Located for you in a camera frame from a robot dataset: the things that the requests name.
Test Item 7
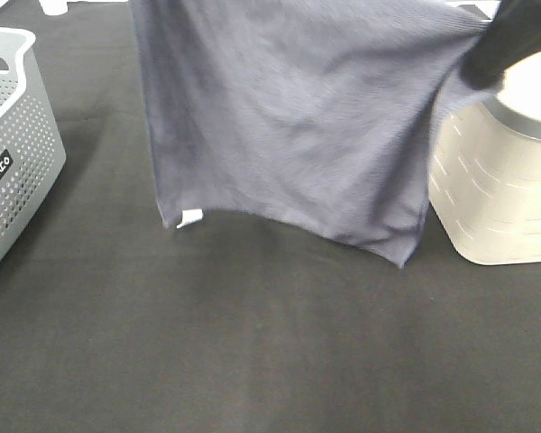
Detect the white cup at back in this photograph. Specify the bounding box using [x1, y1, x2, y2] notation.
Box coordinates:
[39, 0, 69, 16]

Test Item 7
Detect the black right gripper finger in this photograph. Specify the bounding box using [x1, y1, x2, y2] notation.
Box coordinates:
[461, 0, 541, 90]

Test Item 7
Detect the grey perforated laundry basket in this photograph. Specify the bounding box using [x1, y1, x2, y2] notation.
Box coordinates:
[0, 27, 67, 262]

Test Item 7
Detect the black table cloth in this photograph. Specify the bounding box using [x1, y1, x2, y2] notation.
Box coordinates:
[0, 1, 541, 432]

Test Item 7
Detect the blue-grey microfibre towel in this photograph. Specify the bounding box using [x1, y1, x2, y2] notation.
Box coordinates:
[131, 1, 491, 266]

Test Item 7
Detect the white lidded storage basket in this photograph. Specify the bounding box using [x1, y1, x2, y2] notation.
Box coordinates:
[429, 51, 541, 265]

